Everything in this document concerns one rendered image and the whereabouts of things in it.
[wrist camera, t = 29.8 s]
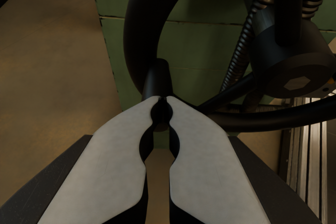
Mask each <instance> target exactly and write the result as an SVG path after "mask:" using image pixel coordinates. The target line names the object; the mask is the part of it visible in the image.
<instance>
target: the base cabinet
mask: <svg viewBox="0 0 336 224"><path fill-rule="evenodd" d="M99 21H100V25H101V29H102V33H103V37H104V41H105V45H106V49H107V53H108V57H109V61H110V65H111V69H112V73H113V77H114V81H115V85H116V89H117V93H118V97H119V101H120V105H121V109H122V112H124V111H126V110H128V109H129V108H131V107H133V106H135V105H137V104H139V103H141V100H142V95H141V94H140V92H139V91H138V90H137V88H136V87H135V85H134V83H133V81H132V79H131V76H130V74H129V71H128V68H127V65H126V61H125V56H124V46H123V35H124V23H125V17H109V16H99ZM243 26H244V25H236V24H220V23H204V22H188V21H173V20H166V22H165V24H164V26H163V29H162V32H161V34H160V38H159V42H158V47H157V58H160V59H164V60H166V61H167V62H168V64H169V71H170V76H171V81H172V88H173V93H174V94H175V95H176V96H178V97H179V98H181V99H182V100H184V101H186V102H188V103H190V104H192V105H194V106H199V105H201V104H202V103H204V102H206V101H207V100H209V99H211V98H212V97H214V96H216V95H217V94H219V91H220V89H221V86H222V83H223V81H224V78H225V75H226V72H227V69H228V66H229V64H230V61H231V59H232V56H233V53H234V50H235V48H236V45H237V41H238V40H239V36H240V35H241V31H242V30H243V29H242V28H243ZM319 31H320V33H321V34H322V36H323V38H324V39H325V41H326V43H327V44H329V43H330V42H331V41H332V40H333V39H334V38H335V37H336V31H331V30H319ZM273 99H274V97H271V96H268V95H264V96H263V98H262V99H261V101H260V102H259V104H263V105H269V104H270V103H271V102H272V101H273ZM169 143H170V128H168V129H167V130H165V131H162V132H153V145H154V147H153V148H154V149H170V147H169Z"/></svg>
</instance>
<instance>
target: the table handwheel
mask: <svg viewBox="0 0 336 224"><path fill-rule="evenodd" d="M243 1H244V4H245V7H246V10H247V13H248V12H249V11H250V10H251V9H250V6H251V5H252V4H253V3H252V1H253V0H243ZM177 2H178V0H129V1H128V4H127V9H126V13H125V20H124V27H123V51H124V58H125V63H126V66H127V69H128V72H129V75H130V77H131V80H132V81H133V83H134V85H135V87H136V88H137V90H138V91H139V93H140V94H141V95H143V89H144V84H145V79H146V76H147V72H148V69H149V63H150V61H151V60H153V59H157V50H158V44H159V39H160V35H161V33H162V30H163V27H164V24H165V22H166V20H167V18H168V16H169V14H170V13H171V11H172V9H173V8H174V6H175V4H176V3H177ZM302 8H303V0H274V4H272V5H267V6H266V7H265V8H264V9H261V10H257V13H256V14H252V19H251V23H252V28H253V31H254V34H255V39H254V40H253V41H252V42H251V44H250V46H249V48H248V58H249V61H250V65H251V68H252V72H250V73H249V74H247V75H246V76H244V77H243V78H241V79H240V80H238V81H237V82H235V83H234V84H232V85H231V86H229V87H228V88H227V89H225V90H224V91H222V92H220V93H219V94H217V95H215V96H214V97H212V98H210V99H209V100H207V101H205V102H204V103H202V104H200V105H199V106H195V105H193V104H190V103H188V102H186V101H184V100H183V99H181V98H180V97H178V96H177V95H175V94H173V96H174V97H175V98H177V99H178V100H180V101H182V102H183V103H185V104H187V105H189V106H190V107H192V108H194V109H195V110H197V111H199V112H200V113H202V114H204V115H205V116H207V117H208V118H210V119H211V120H213V121H214V122H215V123H216V124H218V125H219V126H220V127H221V128H222V129H223V130H224V131H225V132H229V133H256V132H269V131H278V130H286V129H292V128H298V127H303V126H308V125H313V124H317V123H321V122H325V121H329V120H333V119H336V94H334V95H331V96H328V97H326V98H323V99H320V100H316V101H313V102H310V103H306V104H302V105H298V106H294V107H290V108H285V109H279V110H273V111H266V112H254V113H229V112H220V111H216V110H218V109H220V108H221V107H223V106H225V105H227V104H228V103H230V102H232V101H234V100H236V99H238V98H240V97H242V96H244V95H246V94H248V93H250V92H252V91H254V90H256V89H258V90H259V91H260V92H261V93H262V94H264V95H267V96H270V97H273V98H277V99H290V98H296V97H300V96H303V95H306V94H309V93H311V92H313V91H315V90H317V89H319V88H321V87H322V86H323V85H325V84H326V83H327V82H328V81H329V79H330V78H331V77H332V75H333V74H334V73H336V53H332V51H331V49H330V47H329V46H328V44H327V42H326V41H325V39H324V37H323V36H322V34H321V32H320V31H319V29H318V27H317V26H316V25H315V24H314V23H313V22H312V21H310V20H307V19H302Z"/></svg>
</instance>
